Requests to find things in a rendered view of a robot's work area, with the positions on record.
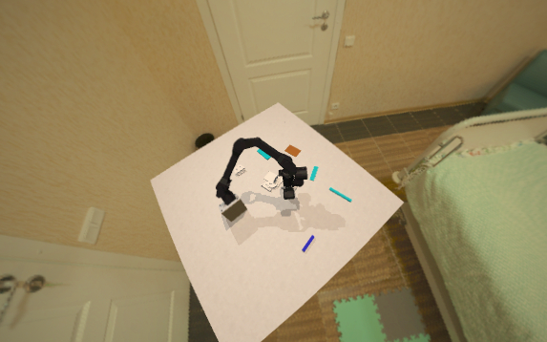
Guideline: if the blue flat bar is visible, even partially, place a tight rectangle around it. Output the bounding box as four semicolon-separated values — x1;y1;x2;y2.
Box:
302;235;315;252

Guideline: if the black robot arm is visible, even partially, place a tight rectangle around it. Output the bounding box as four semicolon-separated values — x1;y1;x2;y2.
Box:
216;137;308;206

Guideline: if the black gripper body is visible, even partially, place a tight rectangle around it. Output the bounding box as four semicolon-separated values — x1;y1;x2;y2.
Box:
283;180;295;200

